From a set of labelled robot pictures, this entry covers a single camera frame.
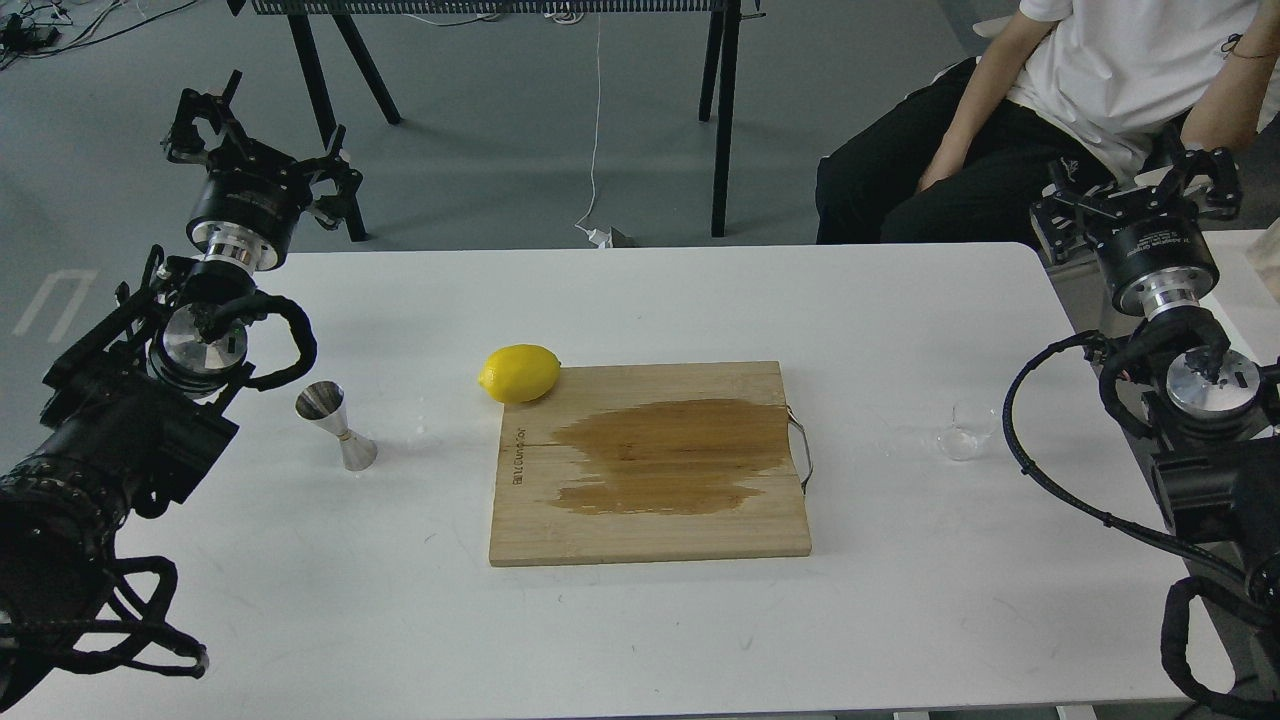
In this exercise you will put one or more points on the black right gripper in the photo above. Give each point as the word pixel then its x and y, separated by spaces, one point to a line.
pixel 1149 244

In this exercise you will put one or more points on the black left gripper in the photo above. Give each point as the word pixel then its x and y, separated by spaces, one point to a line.
pixel 243 218

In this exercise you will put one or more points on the steel double jigger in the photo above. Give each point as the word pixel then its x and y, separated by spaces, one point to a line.
pixel 323 403

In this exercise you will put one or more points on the small clear glass cup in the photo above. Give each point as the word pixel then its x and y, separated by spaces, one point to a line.
pixel 969 431

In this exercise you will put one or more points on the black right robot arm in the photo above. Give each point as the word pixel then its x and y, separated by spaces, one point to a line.
pixel 1207 412

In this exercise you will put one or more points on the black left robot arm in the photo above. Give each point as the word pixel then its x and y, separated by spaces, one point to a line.
pixel 137 413

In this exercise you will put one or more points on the seated person white shirt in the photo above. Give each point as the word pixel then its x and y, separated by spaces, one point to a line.
pixel 1084 87

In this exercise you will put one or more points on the yellow lemon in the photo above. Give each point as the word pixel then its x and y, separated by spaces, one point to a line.
pixel 517 374

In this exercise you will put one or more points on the wooden cutting board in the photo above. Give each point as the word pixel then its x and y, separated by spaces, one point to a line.
pixel 650 463

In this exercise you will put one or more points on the black metal frame table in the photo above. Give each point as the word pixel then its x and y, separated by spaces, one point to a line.
pixel 511 51

